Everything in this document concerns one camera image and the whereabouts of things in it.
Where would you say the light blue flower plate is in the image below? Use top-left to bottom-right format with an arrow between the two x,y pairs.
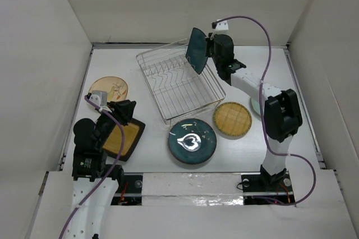
251,98 -> 260,115

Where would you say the metal wire dish rack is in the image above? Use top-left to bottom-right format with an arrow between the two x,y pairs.
136,39 -> 225,125

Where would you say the beige plate with orange leaves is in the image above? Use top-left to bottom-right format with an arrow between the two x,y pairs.
89,76 -> 128,102

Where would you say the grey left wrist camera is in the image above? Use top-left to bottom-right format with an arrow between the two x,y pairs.
88,90 -> 108,109

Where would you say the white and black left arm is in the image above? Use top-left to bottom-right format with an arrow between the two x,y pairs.
59,95 -> 136,238

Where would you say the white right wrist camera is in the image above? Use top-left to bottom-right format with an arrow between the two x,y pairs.
211,20 -> 229,33

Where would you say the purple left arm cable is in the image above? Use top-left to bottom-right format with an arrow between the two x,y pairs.
57,95 -> 126,239

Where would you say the brown square plate black rim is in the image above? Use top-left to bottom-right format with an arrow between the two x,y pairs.
103,118 -> 145,162

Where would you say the woven bamboo round plate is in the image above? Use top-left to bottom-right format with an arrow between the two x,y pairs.
213,102 -> 252,137

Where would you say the metal rail at table front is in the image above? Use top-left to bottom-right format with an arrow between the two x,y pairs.
114,182 -> 292,199

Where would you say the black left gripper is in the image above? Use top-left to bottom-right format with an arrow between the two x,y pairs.
95,99 -> 135,148

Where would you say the dark teal square plate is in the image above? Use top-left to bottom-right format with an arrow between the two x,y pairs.
185,27 -> 208,75

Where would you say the dark teal round plate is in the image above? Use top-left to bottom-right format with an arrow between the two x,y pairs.
168,118 -> 217,165

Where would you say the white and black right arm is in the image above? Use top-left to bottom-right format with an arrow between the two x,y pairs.
206,33 -> 302,190

